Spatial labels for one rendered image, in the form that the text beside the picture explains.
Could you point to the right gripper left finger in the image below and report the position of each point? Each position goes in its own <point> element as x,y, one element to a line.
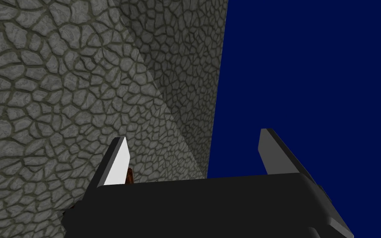
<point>114,165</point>

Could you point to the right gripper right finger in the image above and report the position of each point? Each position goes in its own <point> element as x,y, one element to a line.
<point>278,155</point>

